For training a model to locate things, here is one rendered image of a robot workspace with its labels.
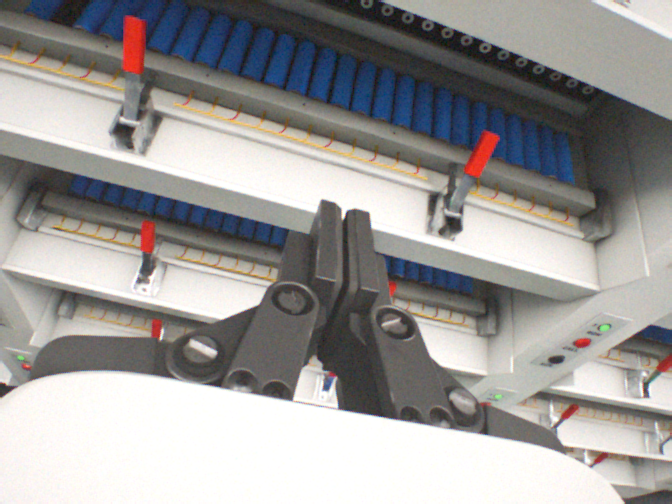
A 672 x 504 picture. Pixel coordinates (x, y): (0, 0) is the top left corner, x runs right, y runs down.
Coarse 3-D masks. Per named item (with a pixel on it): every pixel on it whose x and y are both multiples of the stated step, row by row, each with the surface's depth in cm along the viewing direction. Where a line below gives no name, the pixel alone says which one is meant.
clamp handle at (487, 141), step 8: (480, 136) 30; (488, 136) 29; (496, 136) 29; (480, 144) 30; (488, 144) 30; (472, 152) 31; (480, 152) 30; (488, 152) 30; (472, 160) 30; (480, 160) 30; (464, 168) 31; (472, 168) 31; (480, 168) 31; (464, 176) 31; (472, 176) 31; (464, 184) 32; (472, 184) 32; (456, 192) 32; (464, 192) 32; (448, 200) 33; (456, 200) 32; (448, 208) 33; (456, 208) 33
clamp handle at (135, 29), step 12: (132, 24) 25; (144, 24) 25; (132, 36) 25; (144, 36) 26; (132, 48) 26; (144, 48) 26; (132, 60) 26; (132, 72) 26; (132, 84) 27; (132, 96) 27; (132, 108) 28; (132, 120) 28
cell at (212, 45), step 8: (216, 16) 34; (224, 16) 34; (216, 24) 34; (224, 24) 34; (232, 24) 35; (208, 32) 34; (216, 32) 34; (224, 32) 34; (208, 40) 33; (216, 40) 33; (224, 40) 34; (200, 48) 33; (208, 48) 33; (216, 48) 33; (200, 56) 32; (208, 56) 32; (216, 56) 33; (208, 64) 32; (216, 64) 34
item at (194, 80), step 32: (0, 32) 29; (32, 32) 29; (64, 32) 29; (32, 64) 29; (64, 64) 30; (96, 64) 31; (160, 64) 30; (192, 64) 31; (192, 96) 33; (224, 96) 32; (256, 96) 32; (288, 96) 32; (256, 128) 32; (320, 128) 34; (352, 128) 33; (384, 128) 34; (416, 160) 36; (448, 160) 35; (512, 192) 37; (544, 192) 37; (576, 192) 37
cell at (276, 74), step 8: (280, 40) 35; (288, 40) 35; (280, 48) 35; (288, 48) 35; (272, 56) 35; (280, 56) 34; (288, 56) 35; (272, 64) 34; (280, 64) 34; (288, 64) 35; (272, 72) 33; (280, 72) 34; (264, 80) 33; (272, 80) 33; (280, 80) 34; (280, 88) 34
